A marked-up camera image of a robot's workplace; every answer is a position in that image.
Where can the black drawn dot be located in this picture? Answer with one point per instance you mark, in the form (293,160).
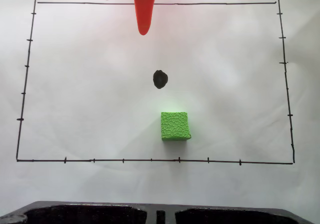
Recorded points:
(160,79)

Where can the green textured foam block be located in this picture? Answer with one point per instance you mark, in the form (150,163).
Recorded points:
(175,125)

